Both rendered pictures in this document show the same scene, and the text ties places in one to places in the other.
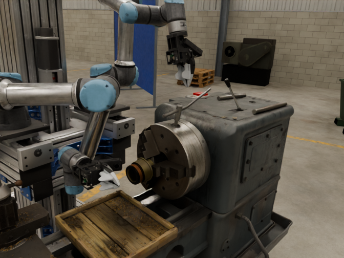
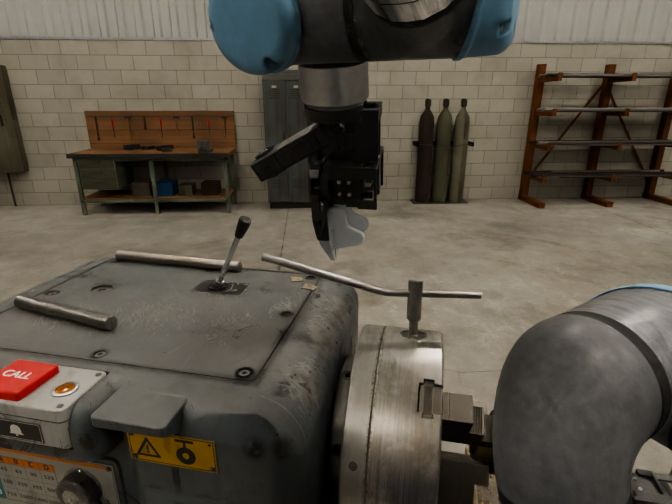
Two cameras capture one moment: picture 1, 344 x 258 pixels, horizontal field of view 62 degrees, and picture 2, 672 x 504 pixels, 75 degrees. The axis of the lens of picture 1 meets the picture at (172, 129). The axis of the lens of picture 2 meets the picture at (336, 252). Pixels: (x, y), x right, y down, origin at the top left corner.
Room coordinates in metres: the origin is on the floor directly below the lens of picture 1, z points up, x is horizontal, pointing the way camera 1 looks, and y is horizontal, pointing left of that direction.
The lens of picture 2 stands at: (1.48, 0.43, 1.57)
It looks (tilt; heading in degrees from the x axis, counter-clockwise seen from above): 19 degrees down; 238
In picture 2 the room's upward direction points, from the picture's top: straight up
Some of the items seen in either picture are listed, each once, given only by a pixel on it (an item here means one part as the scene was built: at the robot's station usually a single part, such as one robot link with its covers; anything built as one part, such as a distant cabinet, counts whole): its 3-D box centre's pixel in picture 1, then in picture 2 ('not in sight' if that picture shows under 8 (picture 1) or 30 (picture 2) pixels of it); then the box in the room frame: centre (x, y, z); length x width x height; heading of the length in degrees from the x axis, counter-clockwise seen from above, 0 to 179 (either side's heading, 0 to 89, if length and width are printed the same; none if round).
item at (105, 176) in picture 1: (107, 178); not in sight; (0.87, 0.21, 1.09); 0.09 x 0.06 x 0.03; 46
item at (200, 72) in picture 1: (196, 77); not in sight; (9.40, -0.72, 0.22); 1.25 x 0.86 x 0.44; 154
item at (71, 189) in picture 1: (74, 178); not in sight; (1.08, 0.40, 0.98); 0.11 x 0.08 x 0.11; 1
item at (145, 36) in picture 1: (130, 45); not in sight; (7.94, 1.21, 1.18); 4.12 x 0.80 x 2.35; 23
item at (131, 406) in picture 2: (179, 101); (148, 410); (1.44, -0.03, 1.24); 0.09 x 0.08 x 0.03; 136
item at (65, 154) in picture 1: (71, 158); not in sight; (1.06, 0.40, 1.07); 0.11 x 0.08 x 0.09; 46
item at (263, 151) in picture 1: (222, 140); (171, 410); (1.39, -0.26, 1.06); 0.59 x 0.48 x 0.39; 136
